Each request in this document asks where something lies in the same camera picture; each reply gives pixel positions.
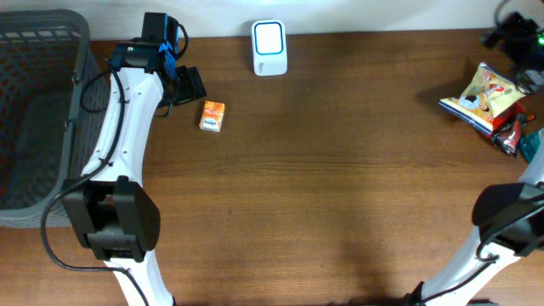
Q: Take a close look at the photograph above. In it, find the small orange box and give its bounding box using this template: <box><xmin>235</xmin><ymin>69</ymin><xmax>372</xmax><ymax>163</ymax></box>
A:
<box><xmin>199</xmin><ymin>100</ymin><xmax>225</xmax><ymax>133</ymax></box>

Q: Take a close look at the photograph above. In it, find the cream chips bag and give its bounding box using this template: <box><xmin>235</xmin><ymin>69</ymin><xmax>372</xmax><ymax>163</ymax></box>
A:
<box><xmin>439</xmin><ymin>62</ymin><xmax>525</xmax><ymax>136</ymax></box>

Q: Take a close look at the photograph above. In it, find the red snack bag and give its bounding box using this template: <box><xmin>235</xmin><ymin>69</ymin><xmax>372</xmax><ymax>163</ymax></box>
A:
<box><xmin>492</xmin><ymin>102</ymin><xmax>526</xmax><ymax>135</ymax></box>

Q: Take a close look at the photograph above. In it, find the black orange snack packet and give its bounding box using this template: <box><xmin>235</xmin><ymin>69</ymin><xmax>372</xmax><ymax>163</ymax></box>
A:
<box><xmin>491</xmin><ymin>113</ymin><xmax>536</xmax><ymax>157</ymax></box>

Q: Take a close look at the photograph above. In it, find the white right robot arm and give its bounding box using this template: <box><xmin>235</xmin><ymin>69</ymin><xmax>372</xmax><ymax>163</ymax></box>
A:
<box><xmin>403</xmin><ymin>12</ymin><xmax>543</xmax><ymax>305</ymax></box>

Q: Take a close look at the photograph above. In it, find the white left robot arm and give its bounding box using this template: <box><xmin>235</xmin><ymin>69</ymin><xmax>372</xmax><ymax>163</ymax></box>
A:
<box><xmin>57</xmin><ymin>12</ymin><xmax>206</xmax><ymax>305</ymax></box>

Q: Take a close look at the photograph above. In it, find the white barcode scanner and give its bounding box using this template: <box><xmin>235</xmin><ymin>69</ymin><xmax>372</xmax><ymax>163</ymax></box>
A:
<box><xmin>251</xmin><ymin>20</ymin><xmax>288</xmax><ymax>77</ymax></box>

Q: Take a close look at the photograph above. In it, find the dark grey plastic basket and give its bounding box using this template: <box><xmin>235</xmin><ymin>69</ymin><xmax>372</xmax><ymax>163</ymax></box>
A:
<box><xmin>1</xmin><ymin>9</ymin><xmax>110</xmax><ymax>229</ymax></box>

